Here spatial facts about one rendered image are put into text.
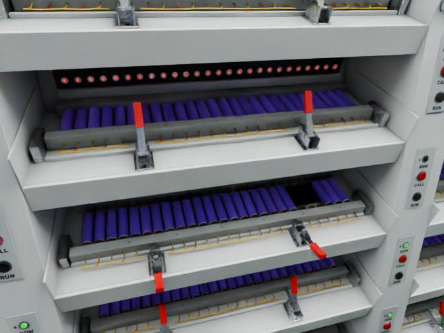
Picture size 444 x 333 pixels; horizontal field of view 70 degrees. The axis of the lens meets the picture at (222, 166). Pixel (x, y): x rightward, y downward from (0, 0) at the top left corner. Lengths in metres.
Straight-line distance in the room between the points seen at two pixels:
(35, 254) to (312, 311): 0.54
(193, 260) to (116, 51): 0.35
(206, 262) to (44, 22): 0.42
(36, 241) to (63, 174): 0.10
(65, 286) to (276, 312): 0.42
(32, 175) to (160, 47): 0.25
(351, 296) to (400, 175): 0.31
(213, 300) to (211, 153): 0.34
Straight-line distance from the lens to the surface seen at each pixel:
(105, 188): 0.48
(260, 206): 0.64
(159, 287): 0.50
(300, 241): 0.61
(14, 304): 0.60
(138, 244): 0.58
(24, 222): 0.51
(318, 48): 0.51
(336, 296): 0.81
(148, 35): 0.43
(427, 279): 0.94
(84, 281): 0.59
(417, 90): 0.63
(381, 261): 0.76
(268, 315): 0.74
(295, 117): 0.57
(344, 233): 0.67
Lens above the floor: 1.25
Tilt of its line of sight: 22 degrees down
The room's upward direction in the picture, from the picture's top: 1 degrees counter-clockwise
